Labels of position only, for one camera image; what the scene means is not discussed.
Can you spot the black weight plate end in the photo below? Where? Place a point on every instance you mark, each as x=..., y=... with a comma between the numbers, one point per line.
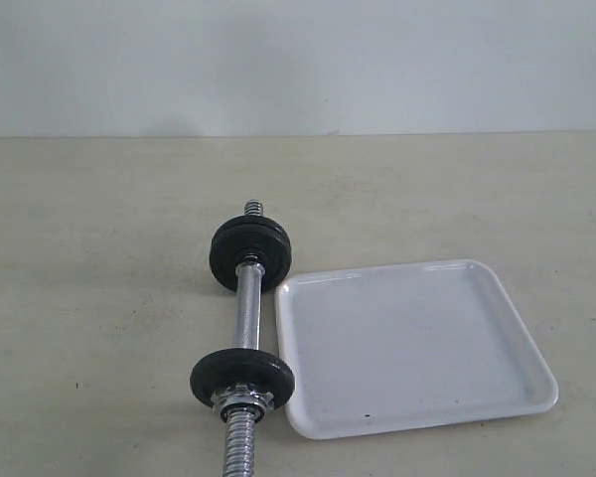
x=250, y=243
x=238, y=366

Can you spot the chrome dumbbell bar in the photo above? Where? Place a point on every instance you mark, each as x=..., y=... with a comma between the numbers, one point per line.
x=240, y=423

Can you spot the black weight plate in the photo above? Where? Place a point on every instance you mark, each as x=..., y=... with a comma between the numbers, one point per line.
x=251, y=220

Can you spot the white plastic tray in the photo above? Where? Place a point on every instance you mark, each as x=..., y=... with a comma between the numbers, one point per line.
x=400, y=347

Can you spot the chrome spin-lock collar nut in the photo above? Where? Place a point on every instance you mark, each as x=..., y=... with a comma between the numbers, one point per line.
x=242, y=396

